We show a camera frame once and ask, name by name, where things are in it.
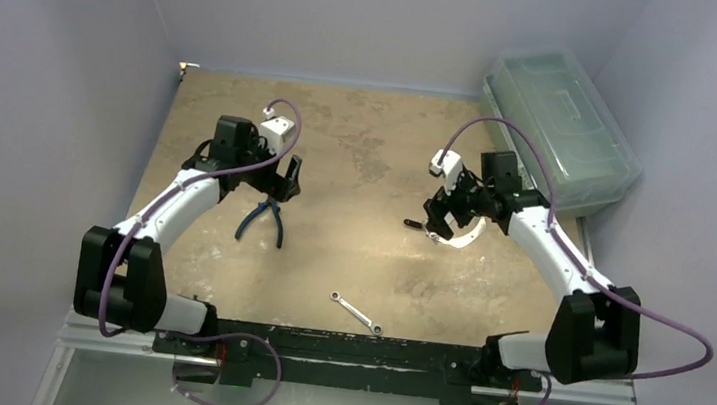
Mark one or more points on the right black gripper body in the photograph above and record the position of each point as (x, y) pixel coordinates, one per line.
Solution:
(439, 211)

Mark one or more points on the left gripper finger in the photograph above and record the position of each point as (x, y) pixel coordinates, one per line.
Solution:
(278, 195)
(292, 184)

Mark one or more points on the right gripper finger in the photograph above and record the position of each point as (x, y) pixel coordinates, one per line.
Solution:
(440, 224)
(411, 223)

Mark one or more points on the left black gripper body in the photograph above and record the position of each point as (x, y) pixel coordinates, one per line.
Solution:
(264, 176)

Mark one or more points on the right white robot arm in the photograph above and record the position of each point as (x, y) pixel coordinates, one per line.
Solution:
(595, 331)

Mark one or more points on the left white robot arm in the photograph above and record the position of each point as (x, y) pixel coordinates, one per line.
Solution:
(120, 278)

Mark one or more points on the silver ratchet wrench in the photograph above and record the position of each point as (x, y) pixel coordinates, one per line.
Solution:
(375, 328)

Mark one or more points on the clear plastic storage box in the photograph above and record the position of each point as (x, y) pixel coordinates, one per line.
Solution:
(542, 101)

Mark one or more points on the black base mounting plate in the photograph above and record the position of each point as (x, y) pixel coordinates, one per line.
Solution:
(448, 373)

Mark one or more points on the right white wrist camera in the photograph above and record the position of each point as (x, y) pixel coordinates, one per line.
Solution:
(448, 166)

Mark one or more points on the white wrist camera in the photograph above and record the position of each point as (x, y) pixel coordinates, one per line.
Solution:
(448, 166)
(275, 130)

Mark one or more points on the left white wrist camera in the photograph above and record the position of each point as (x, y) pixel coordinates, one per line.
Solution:
(275, 130)

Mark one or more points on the aluminium frame rail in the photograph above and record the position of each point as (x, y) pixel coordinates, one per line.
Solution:
(87, 369)

